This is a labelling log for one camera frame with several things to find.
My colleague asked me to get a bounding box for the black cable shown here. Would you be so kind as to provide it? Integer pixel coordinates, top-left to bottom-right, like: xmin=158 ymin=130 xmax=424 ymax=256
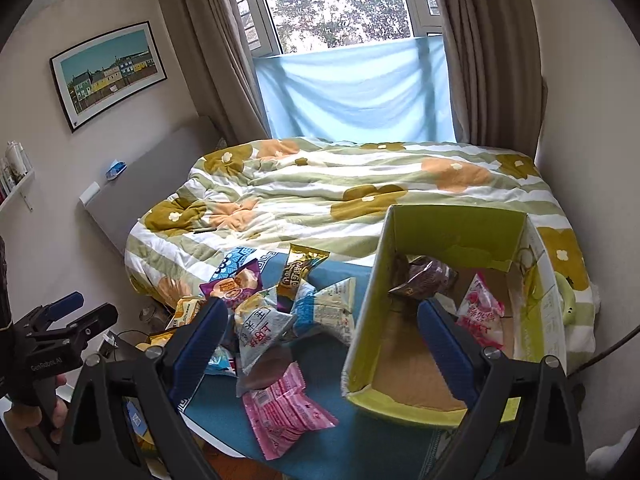
xmin=567 ymin=325 xmax=640 ymax=376

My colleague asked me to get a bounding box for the grey headboard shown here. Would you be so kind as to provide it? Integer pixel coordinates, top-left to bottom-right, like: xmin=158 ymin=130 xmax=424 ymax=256
xmin=79 ymin=116 xmax=226 ymax=256

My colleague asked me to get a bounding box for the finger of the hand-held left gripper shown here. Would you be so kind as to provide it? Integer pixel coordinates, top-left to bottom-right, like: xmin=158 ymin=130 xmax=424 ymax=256
xmin=30 ymin=302 xmax=119 ymax=357
xmin=15 ymin=291 xmax=85 ymax=333

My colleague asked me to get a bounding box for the green crescent toy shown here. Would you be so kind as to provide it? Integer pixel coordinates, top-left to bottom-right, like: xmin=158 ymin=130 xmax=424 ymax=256
xmin=552 ymin=270 xmax=576 ymax=328

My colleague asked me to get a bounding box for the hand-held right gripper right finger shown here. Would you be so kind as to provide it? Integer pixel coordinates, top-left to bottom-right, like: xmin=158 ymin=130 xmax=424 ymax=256
xmin=417 ymin=299 xmax=586 ymax=480

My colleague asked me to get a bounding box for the white bottle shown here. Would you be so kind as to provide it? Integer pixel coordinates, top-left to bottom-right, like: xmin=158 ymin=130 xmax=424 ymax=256
xmin=5 ymin=141 xmax=32 ymax=183

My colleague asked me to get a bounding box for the blue white snack packet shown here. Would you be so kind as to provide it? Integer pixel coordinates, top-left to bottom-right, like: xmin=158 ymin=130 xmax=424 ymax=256
xmin=291 ymin=276 xmax=357 ymax=346

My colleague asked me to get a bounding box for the floral striped blanket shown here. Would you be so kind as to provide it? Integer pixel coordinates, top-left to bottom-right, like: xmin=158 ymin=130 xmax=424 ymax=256
xmin=125 ymin=136 xmax=601 ymax=356

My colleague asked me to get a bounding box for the white wall shelf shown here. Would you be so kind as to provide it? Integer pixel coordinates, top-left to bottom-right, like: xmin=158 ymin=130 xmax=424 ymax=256
xmin=0 ymin=169 xmax=36 ymax=216

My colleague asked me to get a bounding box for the yellow snack packet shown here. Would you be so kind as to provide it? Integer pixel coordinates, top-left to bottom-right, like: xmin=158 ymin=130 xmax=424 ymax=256
xmin=165 ymin=296 xmax=206 ymax=331

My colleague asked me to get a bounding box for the grey white snack packet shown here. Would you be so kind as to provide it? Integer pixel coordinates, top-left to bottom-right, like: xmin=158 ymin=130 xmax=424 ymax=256
xmin=234 ymin=285 xmax=301 ymax=376

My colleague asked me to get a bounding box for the white fluffy cloth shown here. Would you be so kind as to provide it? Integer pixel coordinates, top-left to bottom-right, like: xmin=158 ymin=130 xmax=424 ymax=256
xmin=587 ymin=430 xmax=636 ymax=478

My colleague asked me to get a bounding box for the translucent brown snack packet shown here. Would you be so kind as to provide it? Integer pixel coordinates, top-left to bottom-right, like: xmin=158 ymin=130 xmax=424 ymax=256
xmin=236 ymin=345 xmax=297 ymax=397

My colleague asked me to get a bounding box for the green cardboard box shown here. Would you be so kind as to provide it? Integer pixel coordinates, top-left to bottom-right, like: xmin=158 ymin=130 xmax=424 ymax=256
xmin=341 ymin=204 xmax=568 ymax=428

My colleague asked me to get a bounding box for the pink snack packet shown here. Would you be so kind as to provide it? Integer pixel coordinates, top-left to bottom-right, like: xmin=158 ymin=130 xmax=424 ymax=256
xmin=242 ymin=361 xmax=340 ymax=461
xmin=456 ymin=274 xmax=506 ymax=350

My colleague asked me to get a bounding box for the framed houses picture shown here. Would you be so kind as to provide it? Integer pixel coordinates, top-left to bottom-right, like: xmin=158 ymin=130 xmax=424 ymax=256
xmin=49 ymin=21 xmax=168 ymax=134

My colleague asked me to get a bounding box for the white framed window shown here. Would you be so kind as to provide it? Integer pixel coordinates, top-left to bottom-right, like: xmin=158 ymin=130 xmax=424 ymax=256
xmin=227 ymin=0 xmax=443 ymax=56

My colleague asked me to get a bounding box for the beige curtain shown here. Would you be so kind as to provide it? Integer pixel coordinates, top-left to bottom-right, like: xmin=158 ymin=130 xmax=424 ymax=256
xmin=167 ymin=0 xmax=271 ymax=146
xmin=429 ymin=0 xmax=547 ymax=153

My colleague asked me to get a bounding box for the gold snack packet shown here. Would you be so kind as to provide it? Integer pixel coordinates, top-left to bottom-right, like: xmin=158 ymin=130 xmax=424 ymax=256
xmin=276 ymin=243 xmax=331 ymax=301

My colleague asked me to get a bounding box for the person's left hand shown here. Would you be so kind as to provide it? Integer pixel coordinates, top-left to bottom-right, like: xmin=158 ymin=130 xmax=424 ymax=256
xmin=4 ymin=374 xmax=72 ymax=447

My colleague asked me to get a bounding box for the purple snack packet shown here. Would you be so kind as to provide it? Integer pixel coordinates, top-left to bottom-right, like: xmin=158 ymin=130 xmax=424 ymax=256
xmin=199 ymin=260 xmax=263 ymax=311

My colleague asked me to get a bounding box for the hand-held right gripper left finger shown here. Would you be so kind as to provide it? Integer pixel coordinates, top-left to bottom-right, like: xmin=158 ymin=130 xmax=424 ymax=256
xmin=57 ymin=297 xmax=231 ymax=480

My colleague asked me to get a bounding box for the light blue snack packet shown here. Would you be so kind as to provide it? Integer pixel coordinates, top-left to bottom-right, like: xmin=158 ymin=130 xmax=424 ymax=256
xmin=207 ymin=344 xmax=237 ymax=377

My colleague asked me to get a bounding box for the light blue cloth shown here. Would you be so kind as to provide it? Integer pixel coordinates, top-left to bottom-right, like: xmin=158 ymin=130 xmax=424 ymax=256
xmin=255 ymin=36 xmax=457 ymax=143

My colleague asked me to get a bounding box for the blue patterned mat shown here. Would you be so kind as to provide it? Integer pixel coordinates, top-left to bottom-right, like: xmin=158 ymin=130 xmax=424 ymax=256
xmin=180 ymin=247 xmax=471 ymax=480

